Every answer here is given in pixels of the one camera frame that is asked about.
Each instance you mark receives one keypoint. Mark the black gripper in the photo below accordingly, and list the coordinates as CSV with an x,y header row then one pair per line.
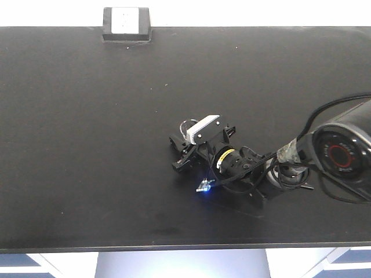
x,y
223,159

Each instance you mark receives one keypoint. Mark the clear glass beaker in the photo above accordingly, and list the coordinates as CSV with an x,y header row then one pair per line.
x,y
185,125

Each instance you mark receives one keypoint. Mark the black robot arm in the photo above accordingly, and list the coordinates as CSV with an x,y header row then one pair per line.
x,y
338,150

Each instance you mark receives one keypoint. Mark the black white outlet box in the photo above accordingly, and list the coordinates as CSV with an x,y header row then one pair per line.
x,y
126,24

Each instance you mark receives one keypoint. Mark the blue right cabinet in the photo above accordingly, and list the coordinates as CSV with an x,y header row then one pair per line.
x,y
319,262

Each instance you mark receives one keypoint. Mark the blue cabinet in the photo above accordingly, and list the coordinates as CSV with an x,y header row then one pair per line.
x,y
28,265
319,262

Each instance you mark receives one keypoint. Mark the blue left cabinet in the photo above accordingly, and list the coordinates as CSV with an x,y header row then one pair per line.
x,y
28,265

